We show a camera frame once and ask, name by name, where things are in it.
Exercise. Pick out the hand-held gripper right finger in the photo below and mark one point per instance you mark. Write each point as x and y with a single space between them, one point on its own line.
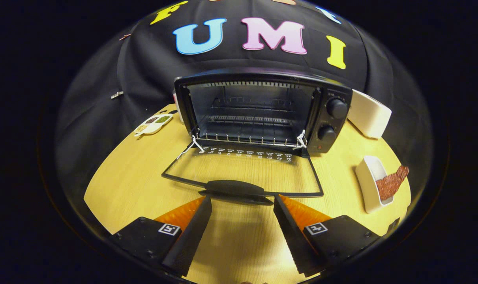
294 236

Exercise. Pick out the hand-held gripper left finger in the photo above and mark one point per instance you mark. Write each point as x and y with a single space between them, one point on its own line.
191 240

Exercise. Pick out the brown steak piece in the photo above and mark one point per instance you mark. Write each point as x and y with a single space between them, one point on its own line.
390 183

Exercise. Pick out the black toaster oven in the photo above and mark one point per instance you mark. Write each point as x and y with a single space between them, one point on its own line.
321 118

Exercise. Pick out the white toaster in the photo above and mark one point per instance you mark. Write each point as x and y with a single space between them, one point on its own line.
369 114

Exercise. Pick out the white rectangular dish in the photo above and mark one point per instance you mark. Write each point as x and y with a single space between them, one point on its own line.
367 185

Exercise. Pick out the white divided spice dish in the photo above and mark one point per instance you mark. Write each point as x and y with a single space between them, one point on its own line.
152 123

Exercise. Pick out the small metal clip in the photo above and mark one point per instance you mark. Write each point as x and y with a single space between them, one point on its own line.
117 94

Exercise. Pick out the black backdrop cloth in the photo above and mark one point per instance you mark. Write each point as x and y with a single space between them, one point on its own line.
144 71

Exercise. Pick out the small pink clip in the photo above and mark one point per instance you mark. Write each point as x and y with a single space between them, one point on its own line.
124 37

